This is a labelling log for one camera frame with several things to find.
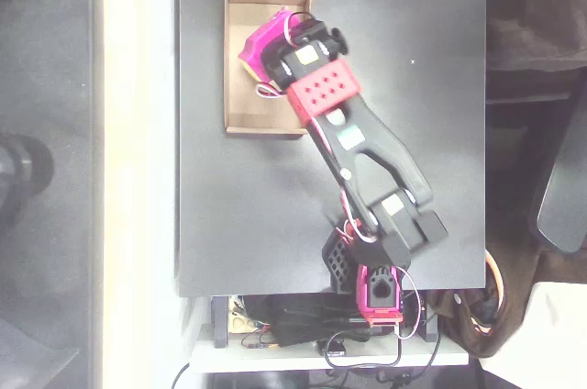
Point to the magenta gripper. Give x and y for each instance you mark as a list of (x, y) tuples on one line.
[(260, 48)]

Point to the cardboard box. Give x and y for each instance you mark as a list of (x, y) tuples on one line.
[(243, 104)]

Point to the brown leather bag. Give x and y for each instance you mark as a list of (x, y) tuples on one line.
[(518, 311)]

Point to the small circuit board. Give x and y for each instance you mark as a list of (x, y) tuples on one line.
[(257, 345)]

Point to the black office chair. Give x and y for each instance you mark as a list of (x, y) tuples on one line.
[(564, 187)]

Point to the black perforated arm base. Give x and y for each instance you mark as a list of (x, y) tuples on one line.
[(337, 265)]

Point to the white shelf board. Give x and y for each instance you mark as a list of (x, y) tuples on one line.
[(275, 358)]

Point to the white cloth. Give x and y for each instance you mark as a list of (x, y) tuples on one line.
[(550, 343)]

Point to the brown jacket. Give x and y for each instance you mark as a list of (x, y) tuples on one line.
[(536, 17)]

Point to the beige wooden piece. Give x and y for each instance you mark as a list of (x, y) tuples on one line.
[(238, 324)]

